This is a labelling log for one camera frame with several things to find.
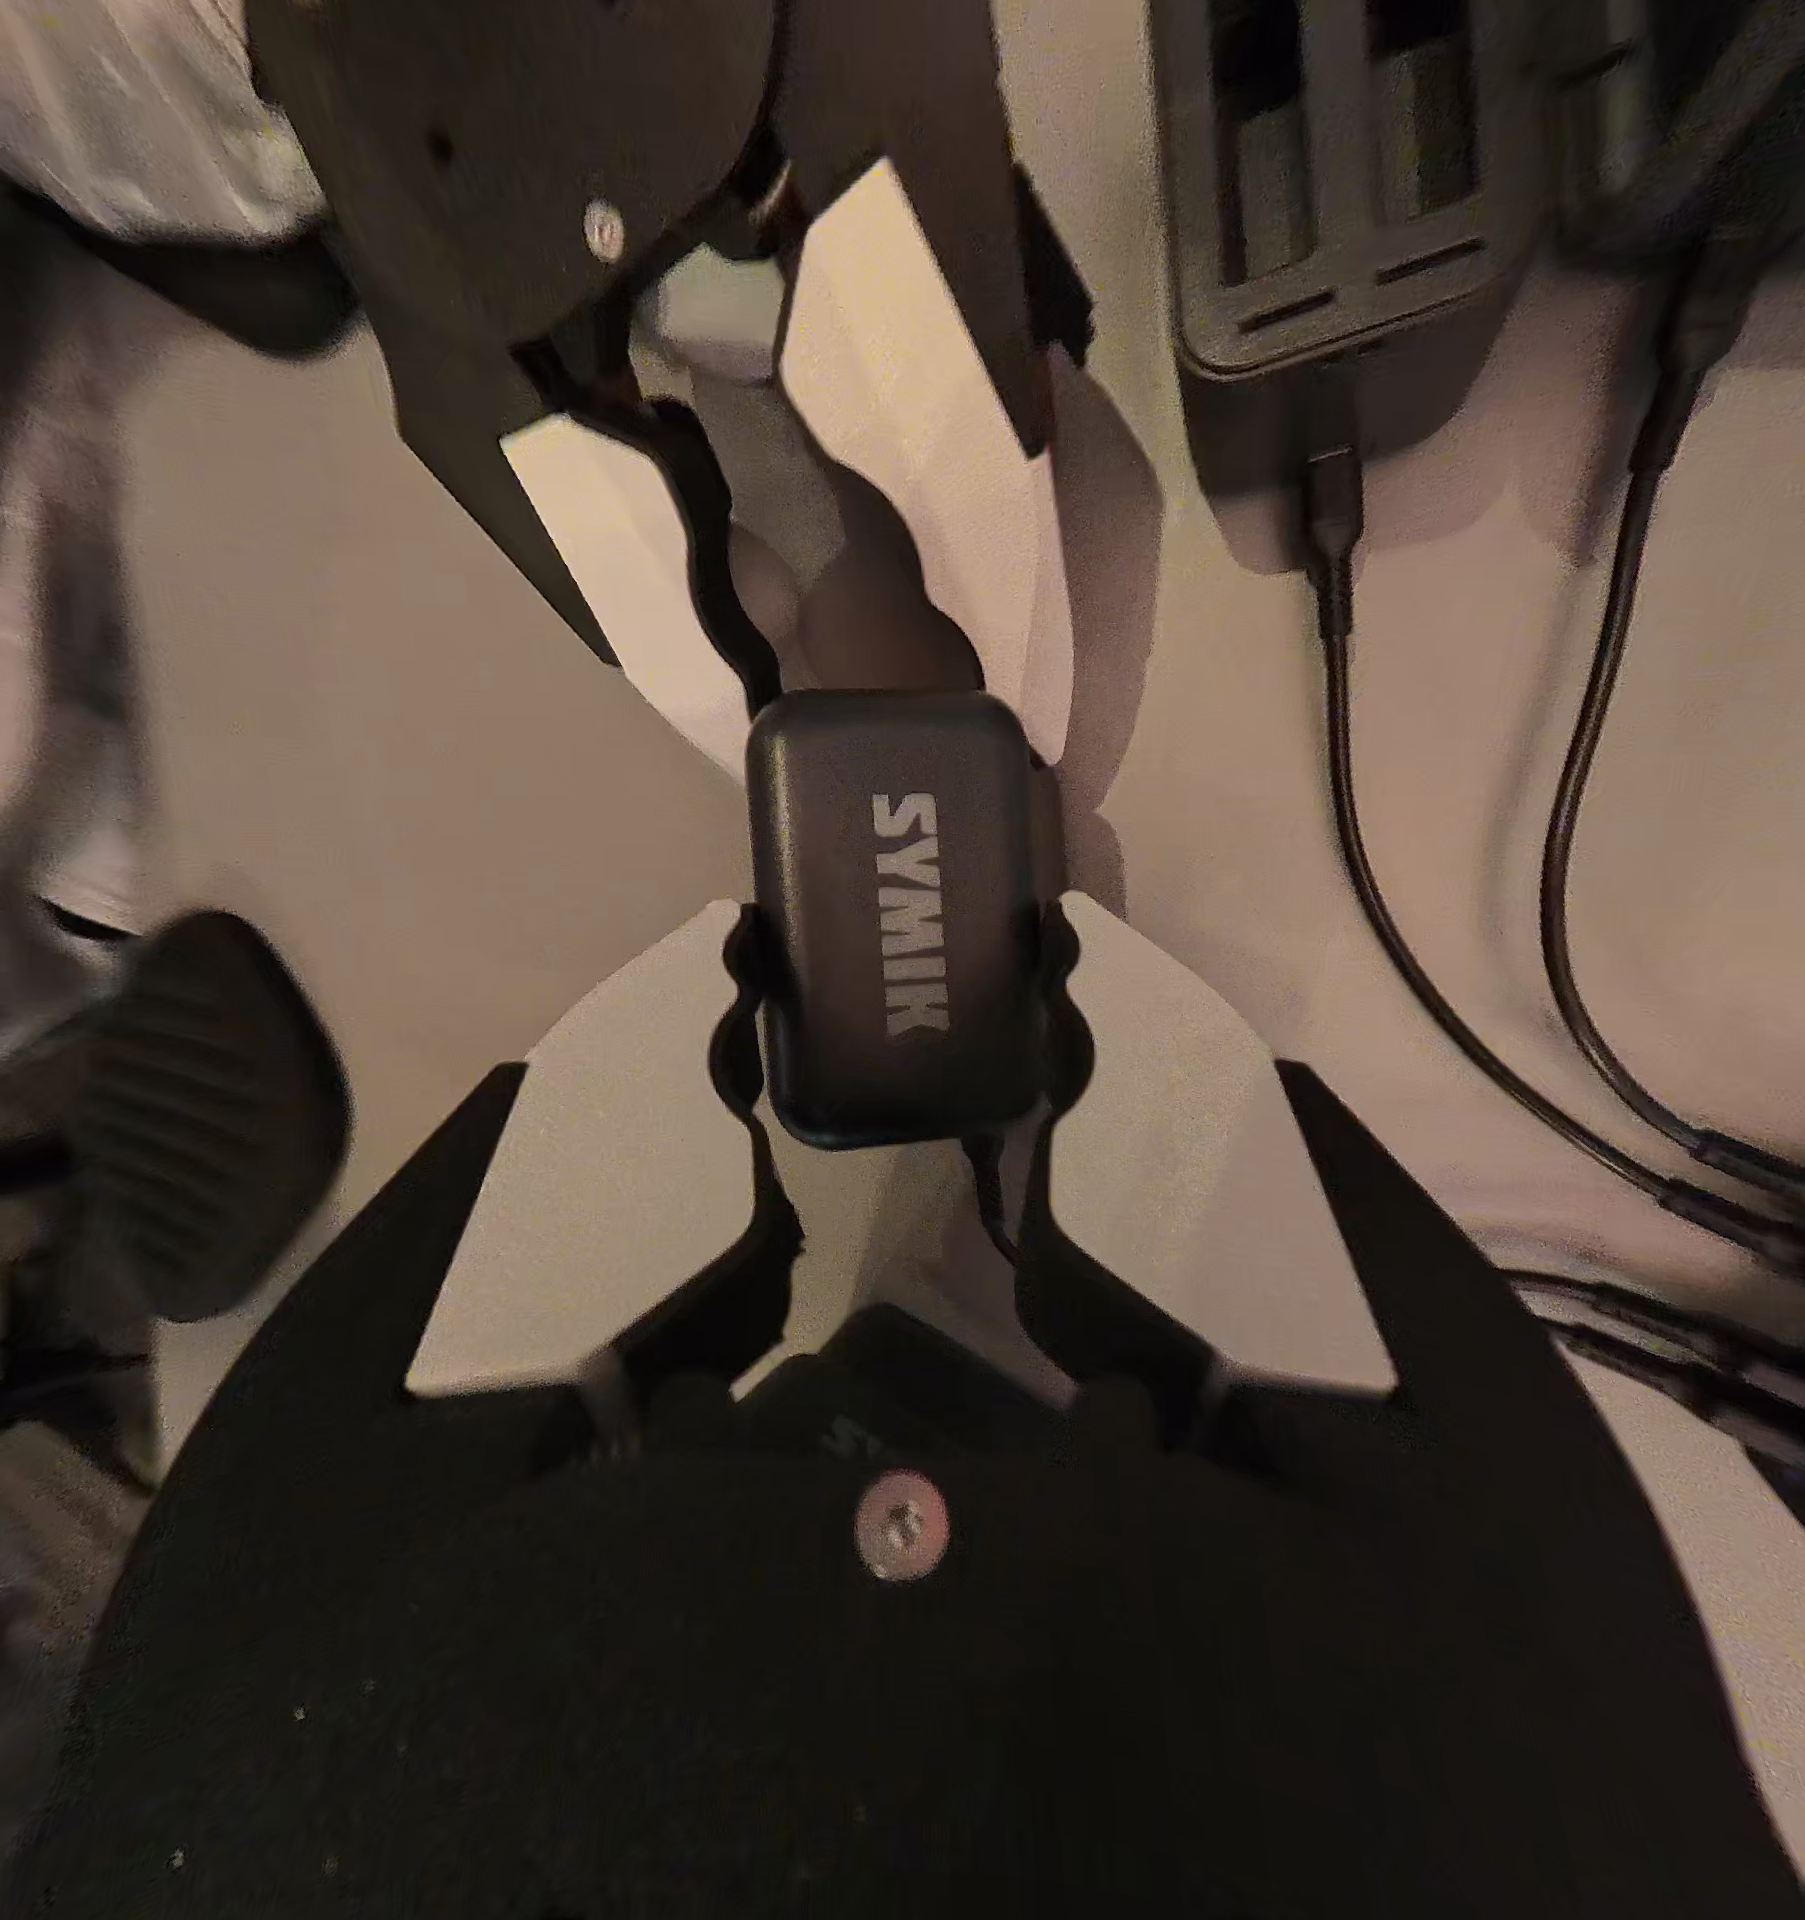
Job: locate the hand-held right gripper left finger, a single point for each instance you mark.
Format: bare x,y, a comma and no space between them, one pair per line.
601,1187

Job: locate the person's left forearm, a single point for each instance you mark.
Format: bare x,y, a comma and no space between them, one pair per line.
91,104

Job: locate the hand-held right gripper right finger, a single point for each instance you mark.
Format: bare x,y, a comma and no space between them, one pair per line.
1218,1200

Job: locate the person's left hand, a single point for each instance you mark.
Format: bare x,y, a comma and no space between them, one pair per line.
872,631

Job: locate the dark rounded object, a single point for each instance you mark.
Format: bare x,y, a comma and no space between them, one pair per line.
213,1081

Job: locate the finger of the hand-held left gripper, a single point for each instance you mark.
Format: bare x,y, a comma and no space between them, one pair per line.
618,524
917,374

